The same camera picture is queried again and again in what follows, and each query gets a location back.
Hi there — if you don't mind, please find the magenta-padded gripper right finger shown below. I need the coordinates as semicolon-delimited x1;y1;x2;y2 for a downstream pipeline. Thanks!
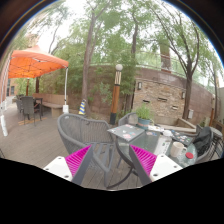
128;144;184;187

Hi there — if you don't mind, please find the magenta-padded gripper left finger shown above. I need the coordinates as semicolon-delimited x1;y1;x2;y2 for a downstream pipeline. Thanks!
43;144;95;187

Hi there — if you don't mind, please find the clear bottle with white cap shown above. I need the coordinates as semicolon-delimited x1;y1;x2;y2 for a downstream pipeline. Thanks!
154;129;174;157

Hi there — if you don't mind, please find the dark laptop with stickers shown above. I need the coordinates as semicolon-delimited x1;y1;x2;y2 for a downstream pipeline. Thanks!
171;129;195;147

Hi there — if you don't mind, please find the black jacket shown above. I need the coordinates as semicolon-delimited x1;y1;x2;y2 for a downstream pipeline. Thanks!
192;125;214;158

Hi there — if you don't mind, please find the grey laptop with stickers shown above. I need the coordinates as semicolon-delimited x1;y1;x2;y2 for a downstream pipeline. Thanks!
107;123;146;144

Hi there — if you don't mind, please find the green plant in blue pot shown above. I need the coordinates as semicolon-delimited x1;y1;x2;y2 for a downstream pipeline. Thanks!
133;103;155;130

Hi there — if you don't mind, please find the blue and yellow striped cone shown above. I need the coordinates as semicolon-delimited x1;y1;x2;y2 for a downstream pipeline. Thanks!
78;98;88;116

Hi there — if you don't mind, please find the group of dark patio chairs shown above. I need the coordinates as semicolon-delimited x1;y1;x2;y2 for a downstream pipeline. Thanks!
14;94;44;126

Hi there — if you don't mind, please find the orange canopy tent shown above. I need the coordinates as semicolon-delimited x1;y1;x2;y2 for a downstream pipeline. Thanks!
0;44;70;114

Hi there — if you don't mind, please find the lamp post with round globe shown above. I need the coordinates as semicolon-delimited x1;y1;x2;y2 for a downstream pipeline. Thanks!
109;63;124;126

